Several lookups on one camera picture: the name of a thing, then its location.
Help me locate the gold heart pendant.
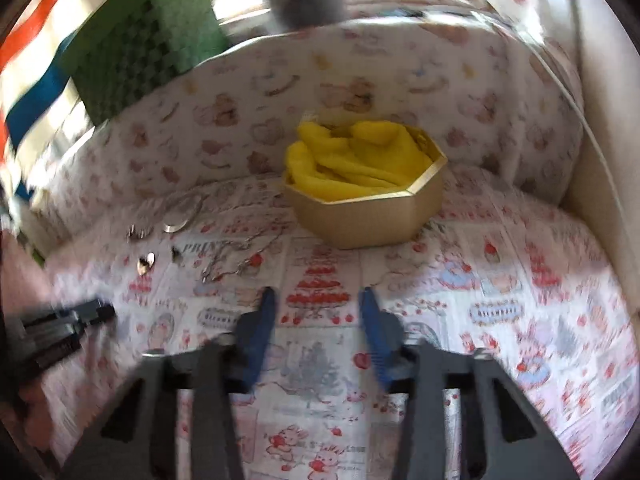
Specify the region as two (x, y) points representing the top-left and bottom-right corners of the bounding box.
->
(137, 252), (155, 278)

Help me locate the small dark earring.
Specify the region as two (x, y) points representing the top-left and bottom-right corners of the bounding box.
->
(170, 246), (183, 263)

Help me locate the silver chain necklace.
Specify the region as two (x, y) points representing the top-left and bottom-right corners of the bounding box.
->
(200, 226), (286, 283)

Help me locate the silver bangle bracelet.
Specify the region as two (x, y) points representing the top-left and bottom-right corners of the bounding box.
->
(162, 193), (205, 235)

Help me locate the gold octagonal jewelry box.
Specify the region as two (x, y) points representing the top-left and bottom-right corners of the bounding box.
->
(284, 126), (448, 249)

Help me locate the striped flag cloth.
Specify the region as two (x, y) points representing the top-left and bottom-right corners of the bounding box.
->
(1, 0), (106, 200)

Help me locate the yellow cloth in box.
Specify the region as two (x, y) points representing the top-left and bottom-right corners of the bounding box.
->
(285, 120), (433, 202)

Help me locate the baby bear print sheet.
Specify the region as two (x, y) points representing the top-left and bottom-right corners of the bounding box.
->
(32, 6), (582, 243)

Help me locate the green checkered tissue box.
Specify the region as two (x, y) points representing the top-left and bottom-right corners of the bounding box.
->
(61, 0), (229, 126)

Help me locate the white charging cable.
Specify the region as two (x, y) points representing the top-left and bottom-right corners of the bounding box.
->
(470, 8), (640, 281)

